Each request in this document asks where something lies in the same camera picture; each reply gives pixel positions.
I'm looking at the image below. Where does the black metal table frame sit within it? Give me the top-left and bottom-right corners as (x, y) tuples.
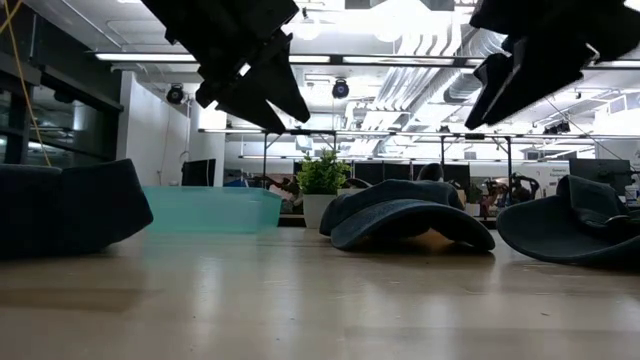
(277, 214), (501, 230)

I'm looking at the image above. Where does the yellow hanging cord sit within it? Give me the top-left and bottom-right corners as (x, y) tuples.
(0, 0), (53, 168)

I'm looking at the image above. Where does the dark blue denim cap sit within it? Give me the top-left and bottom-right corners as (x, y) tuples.
(0, 158), (155, 260)
(318, 178), (497, 254)

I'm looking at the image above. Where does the green plant in white pot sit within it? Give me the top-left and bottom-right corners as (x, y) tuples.
(295, 148), (352, 230)

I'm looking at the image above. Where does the silver ventilation duct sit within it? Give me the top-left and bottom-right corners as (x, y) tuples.
(442, 24), (506, 105)

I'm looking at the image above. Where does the teal translucent plastic bin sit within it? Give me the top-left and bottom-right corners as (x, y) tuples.
(141, 185), (284, 235)

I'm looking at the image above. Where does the blackish navy cap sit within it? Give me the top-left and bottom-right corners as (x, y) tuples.
(495, 173), (640, 267)

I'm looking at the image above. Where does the black background rig frame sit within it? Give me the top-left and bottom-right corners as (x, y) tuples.
(198, 127), (640, 191)

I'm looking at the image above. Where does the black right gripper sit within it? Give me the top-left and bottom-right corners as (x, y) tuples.
(463, 0), (640, 131)

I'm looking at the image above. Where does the wide black monitor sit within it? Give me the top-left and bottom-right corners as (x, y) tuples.
(568, 157), (633, 196)

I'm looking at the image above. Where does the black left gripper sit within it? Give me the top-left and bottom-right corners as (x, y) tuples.
(139, 0), (312, 135)

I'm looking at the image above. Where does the small black monitor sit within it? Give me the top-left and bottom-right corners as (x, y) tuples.
(180, 158), (218, 188)

